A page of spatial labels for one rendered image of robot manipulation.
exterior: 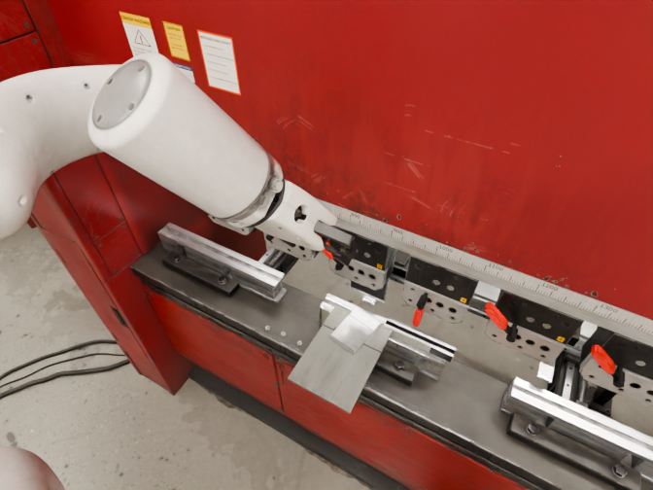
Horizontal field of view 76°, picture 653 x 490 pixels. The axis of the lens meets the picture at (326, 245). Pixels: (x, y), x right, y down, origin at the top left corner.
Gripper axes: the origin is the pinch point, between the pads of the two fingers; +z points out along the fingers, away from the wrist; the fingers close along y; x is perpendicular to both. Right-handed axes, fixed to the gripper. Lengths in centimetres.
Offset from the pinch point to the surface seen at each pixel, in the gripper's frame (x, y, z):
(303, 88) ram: -27.7, 21.0, 5.7
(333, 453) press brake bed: 61, 42, 139
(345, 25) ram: -33.7, 10.4, -2.6
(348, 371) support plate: 19, 14, 57
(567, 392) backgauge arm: 0, -33, 98
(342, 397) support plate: 25, 12, 54
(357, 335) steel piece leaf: 10, 18, 62
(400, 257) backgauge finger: -18, 20, 74
